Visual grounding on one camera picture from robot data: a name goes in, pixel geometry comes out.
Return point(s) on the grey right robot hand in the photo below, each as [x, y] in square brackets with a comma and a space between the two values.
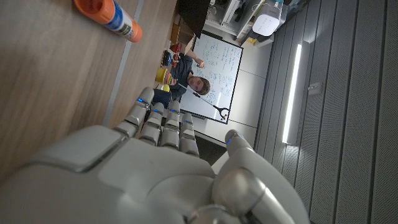
[130, 180]

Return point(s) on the orange and blue glue stick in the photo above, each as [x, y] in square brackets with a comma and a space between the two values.
[109, 15]

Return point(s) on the long black grabber stick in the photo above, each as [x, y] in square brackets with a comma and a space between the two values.
[206, 101]

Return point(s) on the yellow stacking cups toy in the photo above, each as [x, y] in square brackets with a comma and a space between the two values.
[162, 75]

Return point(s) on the seated person in dark shirt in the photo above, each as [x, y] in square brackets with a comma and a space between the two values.
[183, 70]

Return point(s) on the blue tape measure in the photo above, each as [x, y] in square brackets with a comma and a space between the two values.
[167, 58]

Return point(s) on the open cardboard box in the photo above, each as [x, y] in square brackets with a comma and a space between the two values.
[180, 32]

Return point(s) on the black computer monitor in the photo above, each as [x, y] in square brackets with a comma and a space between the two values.
[192, 12]

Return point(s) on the ceiling light strip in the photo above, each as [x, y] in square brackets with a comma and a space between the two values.
[291, 93]

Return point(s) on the white round appliance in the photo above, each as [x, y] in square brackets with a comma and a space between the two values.
[266, 20]

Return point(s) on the whiteboard with black frame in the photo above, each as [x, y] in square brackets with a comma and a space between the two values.
[222, 62]

